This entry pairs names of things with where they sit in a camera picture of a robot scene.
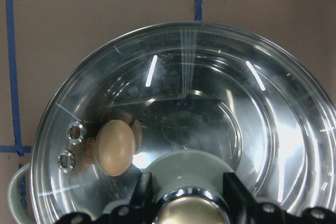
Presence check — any pale green electric pot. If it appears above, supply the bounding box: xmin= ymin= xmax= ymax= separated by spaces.
xmin=7 ymin=20 xmax=336 ymax=224

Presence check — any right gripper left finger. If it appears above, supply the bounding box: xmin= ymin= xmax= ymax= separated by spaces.
xmin=56 ymin=172 xmax=152 ymax=223

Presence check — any glass pot lid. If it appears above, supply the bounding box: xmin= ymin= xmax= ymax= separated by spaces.
xmin=30 ymin=20 xmax=336 ymax=224

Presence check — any brown egg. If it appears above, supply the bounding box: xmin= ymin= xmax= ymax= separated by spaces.
xmin=93 ymin=120 xmax=135 ymax=176

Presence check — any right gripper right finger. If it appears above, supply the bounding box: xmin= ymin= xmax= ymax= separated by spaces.
xmin=223 ymin=172 xmax=335 ymax=223

